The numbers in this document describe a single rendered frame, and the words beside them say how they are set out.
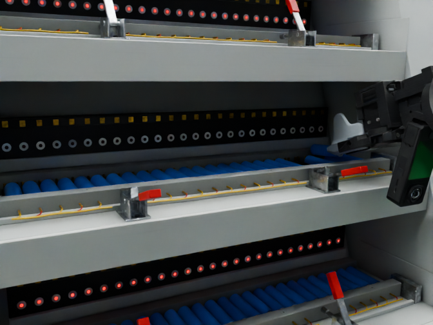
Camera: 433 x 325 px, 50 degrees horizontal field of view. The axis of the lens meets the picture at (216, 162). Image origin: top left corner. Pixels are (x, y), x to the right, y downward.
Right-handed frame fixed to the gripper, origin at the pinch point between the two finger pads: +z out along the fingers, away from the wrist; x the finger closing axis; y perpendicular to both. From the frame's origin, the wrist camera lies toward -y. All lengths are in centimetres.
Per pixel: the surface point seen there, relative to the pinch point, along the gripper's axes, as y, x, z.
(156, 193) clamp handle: -3.9, 36.0, -13.6
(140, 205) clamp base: -4.6, 35.2, -6.0
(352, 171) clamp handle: -4.0, 10.0, -12.4
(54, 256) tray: -8.5, 44.8, -7.2
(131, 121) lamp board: 7.9, 30.8, 7.3
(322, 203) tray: -7.3, 11.7, -7.9
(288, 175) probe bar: -2.9, 13.0, -3.5
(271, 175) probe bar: -2.7, 15.9, -3.6
